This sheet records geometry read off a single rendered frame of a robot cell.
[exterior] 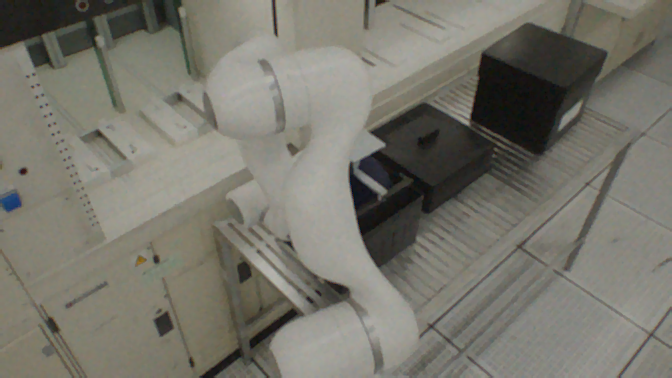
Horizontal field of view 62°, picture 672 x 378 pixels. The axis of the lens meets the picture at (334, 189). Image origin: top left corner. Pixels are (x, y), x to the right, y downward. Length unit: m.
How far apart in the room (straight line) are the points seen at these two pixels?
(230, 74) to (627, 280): 2.19
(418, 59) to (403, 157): 0.53
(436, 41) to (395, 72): 0.26
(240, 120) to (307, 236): 0.18
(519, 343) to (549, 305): 0.24
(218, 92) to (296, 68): 0.10
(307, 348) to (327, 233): 0.17
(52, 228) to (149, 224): 0.24
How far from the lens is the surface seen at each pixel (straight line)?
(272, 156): 1.02
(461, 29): 2.24
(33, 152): 1.24
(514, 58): 1.81
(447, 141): 1.67
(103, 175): 1.58
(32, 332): 1.53
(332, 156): 0.74
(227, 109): 0.70
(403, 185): 1.32
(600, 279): 2.62
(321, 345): 0.82
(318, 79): 0.73
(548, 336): 2.36
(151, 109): 1.77
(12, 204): 1.27
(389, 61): 1.97
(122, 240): 1.46
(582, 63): 1.85
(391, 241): 1.39
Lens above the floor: 1.89
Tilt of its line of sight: 44 degrees down
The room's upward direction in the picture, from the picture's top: straight up
